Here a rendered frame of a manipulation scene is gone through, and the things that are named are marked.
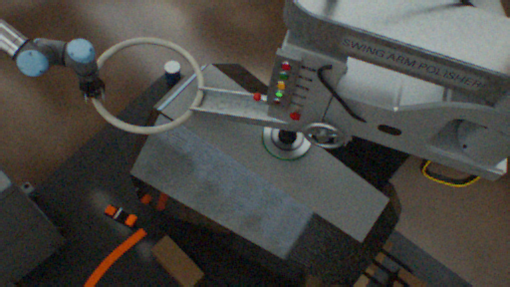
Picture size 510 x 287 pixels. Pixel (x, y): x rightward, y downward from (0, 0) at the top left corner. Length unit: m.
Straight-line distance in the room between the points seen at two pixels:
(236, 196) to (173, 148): 0.35
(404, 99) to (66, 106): 2.26
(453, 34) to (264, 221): 1.09
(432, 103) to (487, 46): 0.24
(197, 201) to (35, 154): 1.31
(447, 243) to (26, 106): 2.75
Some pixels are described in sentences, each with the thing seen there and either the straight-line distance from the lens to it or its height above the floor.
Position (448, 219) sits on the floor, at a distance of 3.17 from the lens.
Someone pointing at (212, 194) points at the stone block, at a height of 0.71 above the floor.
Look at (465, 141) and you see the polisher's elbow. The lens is 1.76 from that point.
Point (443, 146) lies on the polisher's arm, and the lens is 1.77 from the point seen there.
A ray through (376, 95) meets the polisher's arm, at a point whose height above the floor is 1.42.
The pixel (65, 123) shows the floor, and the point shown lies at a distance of 3.19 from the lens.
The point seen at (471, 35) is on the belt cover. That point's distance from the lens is 1.44.
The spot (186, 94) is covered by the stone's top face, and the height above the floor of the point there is 0.85.
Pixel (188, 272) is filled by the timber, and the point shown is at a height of 0.14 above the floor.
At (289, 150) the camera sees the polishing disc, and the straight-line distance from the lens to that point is 2.03.
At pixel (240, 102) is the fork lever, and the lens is 2.02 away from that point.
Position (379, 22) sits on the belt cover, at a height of 1.72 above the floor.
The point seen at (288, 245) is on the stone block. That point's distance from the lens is 2.05.
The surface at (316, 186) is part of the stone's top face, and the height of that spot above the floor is 0.85.
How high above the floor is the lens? 2.66
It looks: 62 degrees down
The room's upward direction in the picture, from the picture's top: 12 degrees clockwise
